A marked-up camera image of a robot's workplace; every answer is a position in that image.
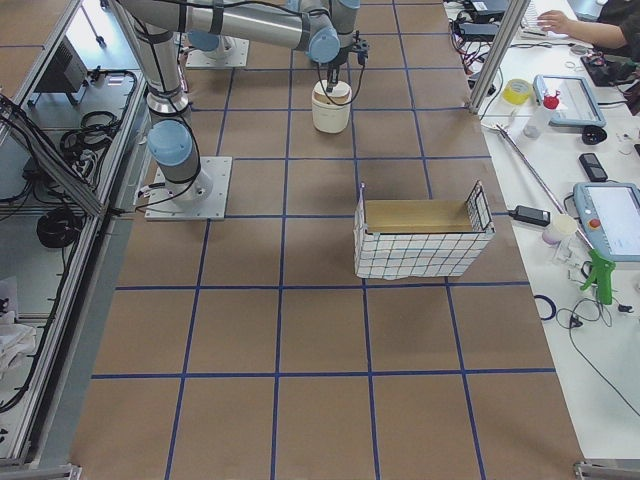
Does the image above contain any black phone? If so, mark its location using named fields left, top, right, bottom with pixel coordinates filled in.
left=579, top=153, right=608, bottom=183

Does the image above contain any grey control box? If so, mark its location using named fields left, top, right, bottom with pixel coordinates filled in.
left=34, top=36, right=88, bottom=105

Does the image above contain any black power adapter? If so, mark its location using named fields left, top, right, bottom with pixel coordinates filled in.
left=508, top=205, right=551, bottom=227

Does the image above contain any teach pendant far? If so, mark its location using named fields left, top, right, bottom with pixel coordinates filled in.
left=533, top=74, right=606, bottom=127

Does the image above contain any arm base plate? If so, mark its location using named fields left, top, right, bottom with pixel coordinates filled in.
left=186, top=36, right=250, bottom=69
left=144, top=156, right=233, bottom=221

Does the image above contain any person's hand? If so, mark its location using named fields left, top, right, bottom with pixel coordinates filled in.
left=537, top=10, right=573, bottom=35

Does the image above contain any long metal rod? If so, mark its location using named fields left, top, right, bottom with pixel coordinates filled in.
left=494, top=122, right=596, bottom=251

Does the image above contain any aluminium frame post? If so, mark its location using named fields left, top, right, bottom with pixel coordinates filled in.
left=468, top=0, right=530, bottom=114

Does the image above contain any green spray gun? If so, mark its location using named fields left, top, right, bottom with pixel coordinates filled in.
left=580, top=248, right=616, bottom=305

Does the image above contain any red-capped plastic bottle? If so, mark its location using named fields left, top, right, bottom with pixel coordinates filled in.
left=522, top=90, right=560, bottom=139

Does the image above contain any grid-patterned cardboard box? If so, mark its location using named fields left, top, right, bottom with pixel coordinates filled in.
left=353, top=181, right=495, bottom=280

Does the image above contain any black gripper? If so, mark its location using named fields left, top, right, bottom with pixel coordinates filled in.
left=326, top=62, right=341, bottom=93

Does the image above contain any yellow tape roll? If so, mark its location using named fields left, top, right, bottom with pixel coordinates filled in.
left=502, top=79, right=532, bottom=105

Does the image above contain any teach pendant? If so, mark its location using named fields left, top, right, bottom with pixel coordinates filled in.
left=533, top=74, right=606, bottom=127
left=573, top=182, right=639, bottom=262

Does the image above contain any teach pendant near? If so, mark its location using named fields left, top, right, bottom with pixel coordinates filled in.
left=573, top=182, right=639, bottom=262

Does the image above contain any paper cup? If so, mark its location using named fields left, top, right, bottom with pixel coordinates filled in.
left=542, top=214, right=578, bottom=245

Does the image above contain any white trash can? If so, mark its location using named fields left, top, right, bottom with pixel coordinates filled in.
left=311, top=80, right=352, bottom=134

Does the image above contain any blue tape ring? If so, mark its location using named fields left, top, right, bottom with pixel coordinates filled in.
left=532, top=294, right=557, bottom=322

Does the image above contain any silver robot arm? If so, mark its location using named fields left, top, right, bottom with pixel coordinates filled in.
left=187, top=30, right=236, bottom=58
left=118, top=1, right=360, bottom=205

